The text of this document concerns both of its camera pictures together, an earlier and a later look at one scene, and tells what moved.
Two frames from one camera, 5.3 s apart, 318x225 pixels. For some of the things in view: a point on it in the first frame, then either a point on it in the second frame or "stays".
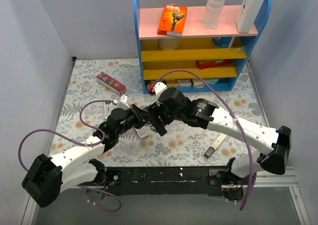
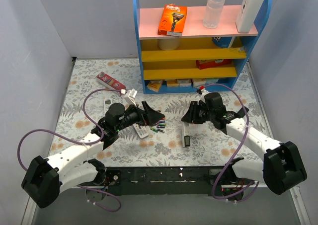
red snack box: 204,64 stays
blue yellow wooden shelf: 201,59 stays
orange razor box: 172,20 stays
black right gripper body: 157,119 → 196,112
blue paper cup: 224,42 stays
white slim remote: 218,140 → 183,134
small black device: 209,152 → 187,140
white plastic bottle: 251,6 stays
